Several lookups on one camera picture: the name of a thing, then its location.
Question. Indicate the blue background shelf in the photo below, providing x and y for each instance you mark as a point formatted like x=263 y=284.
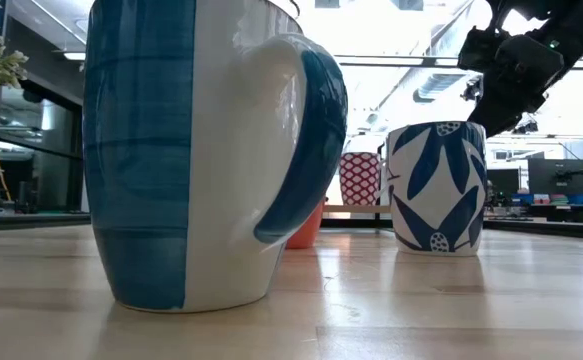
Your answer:
x=576 y=199

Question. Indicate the white mug blue leaf print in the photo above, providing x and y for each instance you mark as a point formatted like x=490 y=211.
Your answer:
x=436 y=210

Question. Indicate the blue and white striped mug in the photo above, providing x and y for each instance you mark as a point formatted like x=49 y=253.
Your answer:
x=141 y=150

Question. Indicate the long ceiling light bar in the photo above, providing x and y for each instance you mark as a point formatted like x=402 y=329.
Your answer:
x=428 y=61

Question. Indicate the black aluminium rig frame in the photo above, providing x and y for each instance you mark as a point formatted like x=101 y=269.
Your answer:
x=561 y=229

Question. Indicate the red white lattice pattern mug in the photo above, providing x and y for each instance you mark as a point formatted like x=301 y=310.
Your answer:
x=360 y=180

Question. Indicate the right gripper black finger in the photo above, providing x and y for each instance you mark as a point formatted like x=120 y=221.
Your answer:
x=501 y=112

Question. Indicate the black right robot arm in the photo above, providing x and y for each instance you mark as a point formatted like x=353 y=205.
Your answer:
x=581 y=22

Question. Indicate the black ceiling spotlight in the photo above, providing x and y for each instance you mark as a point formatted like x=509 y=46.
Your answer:
x=526 y=128
x=472 y=90

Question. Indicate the silver ventilation duct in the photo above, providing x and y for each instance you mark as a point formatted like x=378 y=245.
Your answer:
x=438 y=85

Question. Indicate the black background metal frame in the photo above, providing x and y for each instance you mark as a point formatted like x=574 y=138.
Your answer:
x=546 y=135

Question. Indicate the orange mug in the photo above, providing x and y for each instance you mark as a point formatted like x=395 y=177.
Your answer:
x=307 y=232

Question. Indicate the black background monitor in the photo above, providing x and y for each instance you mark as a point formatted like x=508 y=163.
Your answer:
x=558 y=177
x=503 y=182

